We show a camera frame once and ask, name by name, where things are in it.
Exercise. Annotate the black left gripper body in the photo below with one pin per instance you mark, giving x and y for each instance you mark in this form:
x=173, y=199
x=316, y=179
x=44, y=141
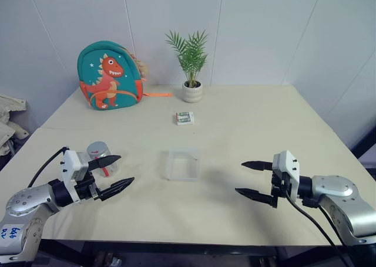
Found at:
x=83, y=190

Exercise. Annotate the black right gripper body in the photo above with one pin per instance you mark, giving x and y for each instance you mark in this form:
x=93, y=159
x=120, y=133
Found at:
x=278, y=190

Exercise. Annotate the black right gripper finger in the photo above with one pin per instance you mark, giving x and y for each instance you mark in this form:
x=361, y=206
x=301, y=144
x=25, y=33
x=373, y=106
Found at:
x=255, y=196
x=258, y=165

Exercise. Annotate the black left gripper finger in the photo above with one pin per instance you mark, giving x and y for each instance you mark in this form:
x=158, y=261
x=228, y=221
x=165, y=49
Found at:
x=117, y=187
x=105, y=160

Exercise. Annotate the clear plastic jar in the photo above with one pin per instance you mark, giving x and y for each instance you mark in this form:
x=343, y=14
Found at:
x=112, y=168

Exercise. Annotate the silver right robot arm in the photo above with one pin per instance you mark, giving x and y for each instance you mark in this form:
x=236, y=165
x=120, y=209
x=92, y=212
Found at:
x=337, y=190

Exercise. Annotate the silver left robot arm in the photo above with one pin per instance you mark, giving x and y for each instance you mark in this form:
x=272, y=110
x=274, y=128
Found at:
x=26, y=199

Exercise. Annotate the clear square plastic container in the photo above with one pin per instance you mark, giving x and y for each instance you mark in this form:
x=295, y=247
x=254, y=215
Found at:
x=182, y=173

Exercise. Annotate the teal dinosaur backpack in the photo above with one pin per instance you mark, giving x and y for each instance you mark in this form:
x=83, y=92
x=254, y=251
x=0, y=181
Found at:
x=100, y=82

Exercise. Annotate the white battery pack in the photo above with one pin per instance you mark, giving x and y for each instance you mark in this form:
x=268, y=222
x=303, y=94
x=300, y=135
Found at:
x=185, y=118

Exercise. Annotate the white ribbed plant pot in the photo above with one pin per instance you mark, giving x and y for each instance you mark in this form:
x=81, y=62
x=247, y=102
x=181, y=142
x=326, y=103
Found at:
x=192, y=94

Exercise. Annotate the dark object beside table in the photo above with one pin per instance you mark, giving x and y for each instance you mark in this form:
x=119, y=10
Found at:
x=365, y=146

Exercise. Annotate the beige jacket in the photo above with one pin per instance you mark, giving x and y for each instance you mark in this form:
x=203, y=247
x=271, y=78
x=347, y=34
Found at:
x=8, y=120

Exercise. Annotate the green palm plant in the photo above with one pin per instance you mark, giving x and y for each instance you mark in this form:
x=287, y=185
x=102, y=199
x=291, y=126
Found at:
x=191, y=55

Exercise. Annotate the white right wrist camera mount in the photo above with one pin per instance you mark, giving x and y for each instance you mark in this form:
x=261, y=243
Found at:
x=286, y=161

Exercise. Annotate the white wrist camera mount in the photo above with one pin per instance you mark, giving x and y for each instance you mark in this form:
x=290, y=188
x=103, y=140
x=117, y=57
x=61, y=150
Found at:
x=286, y=161
x=69, y=164

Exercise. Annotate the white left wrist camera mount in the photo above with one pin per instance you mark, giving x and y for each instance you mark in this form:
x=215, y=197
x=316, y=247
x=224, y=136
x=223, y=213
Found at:
x=69, y=164

